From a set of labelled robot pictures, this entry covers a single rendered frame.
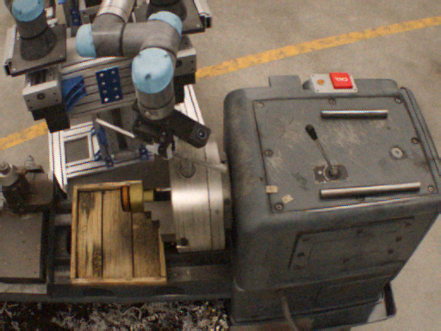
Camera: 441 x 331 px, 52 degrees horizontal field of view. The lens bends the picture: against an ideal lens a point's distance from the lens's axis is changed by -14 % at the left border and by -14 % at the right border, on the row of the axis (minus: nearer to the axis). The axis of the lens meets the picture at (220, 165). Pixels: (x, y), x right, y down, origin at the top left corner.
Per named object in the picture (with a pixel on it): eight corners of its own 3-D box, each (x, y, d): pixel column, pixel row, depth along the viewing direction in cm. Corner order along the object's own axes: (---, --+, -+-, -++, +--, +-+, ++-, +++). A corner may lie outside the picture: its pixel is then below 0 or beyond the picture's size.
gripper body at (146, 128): (147, 114, 118) (142, 84, 107) (182, 124, 117) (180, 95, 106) (133, 141, 115) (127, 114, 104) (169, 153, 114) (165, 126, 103)
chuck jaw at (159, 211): (184, 197, 138) (187, 235, 131) (185, 209, 142) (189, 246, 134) (143, 201, 138) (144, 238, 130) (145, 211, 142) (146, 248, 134)
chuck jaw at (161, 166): (183, 180, 144) (180, 138, 139) (183, 187, 139) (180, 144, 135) (143, 183, 143) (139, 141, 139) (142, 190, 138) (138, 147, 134)
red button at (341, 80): (346, 77, 146) (348, 71, 145) (352, 90, 143) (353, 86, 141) (328, 77, 146) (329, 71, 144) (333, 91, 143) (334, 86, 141)
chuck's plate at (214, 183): (214, 164, 164) (214, 111, 135) (223, 261, 150) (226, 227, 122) (202, 165, 163) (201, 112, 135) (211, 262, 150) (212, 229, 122)
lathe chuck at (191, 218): (202, 165, 163) (201, 112, 135) (211, 262, 150) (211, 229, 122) (173, 167, 163) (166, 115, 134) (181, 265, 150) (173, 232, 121)
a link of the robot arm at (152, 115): (180, 84, 102) (164, 117, 99) (181, 96, 106) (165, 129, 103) (145, 74, 103) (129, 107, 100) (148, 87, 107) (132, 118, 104)
